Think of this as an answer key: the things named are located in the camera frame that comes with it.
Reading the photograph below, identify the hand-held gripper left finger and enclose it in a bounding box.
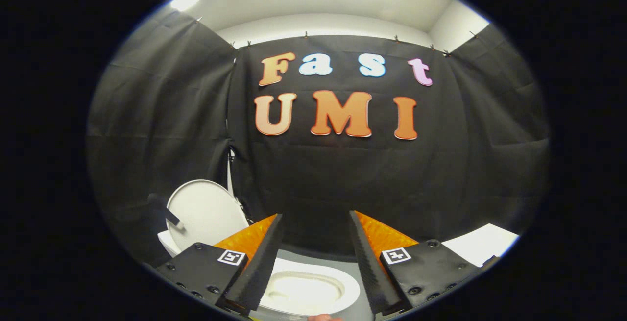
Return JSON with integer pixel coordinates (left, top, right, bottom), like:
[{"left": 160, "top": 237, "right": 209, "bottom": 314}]
[{"left": 156, "top": 213, "right": 285, "bottom": 314}]

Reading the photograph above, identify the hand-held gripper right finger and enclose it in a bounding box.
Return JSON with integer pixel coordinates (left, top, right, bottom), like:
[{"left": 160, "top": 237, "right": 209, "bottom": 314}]
[{"left": 349, "top": 210, "right": 483, "bottom": 315}]

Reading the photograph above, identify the white toilet lid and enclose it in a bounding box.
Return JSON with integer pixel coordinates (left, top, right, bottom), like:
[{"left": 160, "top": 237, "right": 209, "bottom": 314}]
[{"left": 166, "top": 180, "right": 249, "bottom": 252}]

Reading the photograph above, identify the white toilet seat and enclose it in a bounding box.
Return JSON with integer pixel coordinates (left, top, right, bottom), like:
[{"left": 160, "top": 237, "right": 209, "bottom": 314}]
[{"left": 260, "top": 257, "right": 361, "bottom": 316}]

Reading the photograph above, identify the white toilet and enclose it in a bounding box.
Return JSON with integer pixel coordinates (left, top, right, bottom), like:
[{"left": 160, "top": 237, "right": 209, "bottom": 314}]
[{"left": 157, "top": 230, "right": 343, "bottom": 319}]

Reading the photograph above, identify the black backdrop cloth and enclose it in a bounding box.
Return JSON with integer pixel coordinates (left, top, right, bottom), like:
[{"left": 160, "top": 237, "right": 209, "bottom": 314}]
[{"left": 87, "top": 10, "right": 549, "bottom": 268}]

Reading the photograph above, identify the white drawer cabinet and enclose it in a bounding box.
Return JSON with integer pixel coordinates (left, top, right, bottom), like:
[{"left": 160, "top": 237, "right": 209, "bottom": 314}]
[{"left": 441, "top": 223, "right": 520, "bottom": 268}]

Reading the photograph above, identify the black cable behind toilet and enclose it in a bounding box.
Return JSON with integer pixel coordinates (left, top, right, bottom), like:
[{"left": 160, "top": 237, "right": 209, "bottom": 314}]
[{"left": 226, "top": 147, "right": 245, "bottom": 209}]

